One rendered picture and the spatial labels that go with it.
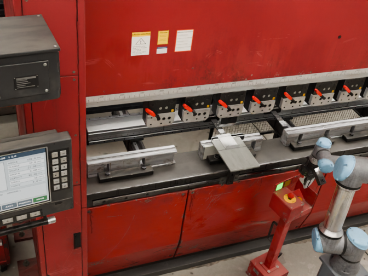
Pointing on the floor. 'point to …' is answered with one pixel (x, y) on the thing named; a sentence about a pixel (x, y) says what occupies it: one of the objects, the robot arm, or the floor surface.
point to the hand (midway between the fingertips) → (306, 187)
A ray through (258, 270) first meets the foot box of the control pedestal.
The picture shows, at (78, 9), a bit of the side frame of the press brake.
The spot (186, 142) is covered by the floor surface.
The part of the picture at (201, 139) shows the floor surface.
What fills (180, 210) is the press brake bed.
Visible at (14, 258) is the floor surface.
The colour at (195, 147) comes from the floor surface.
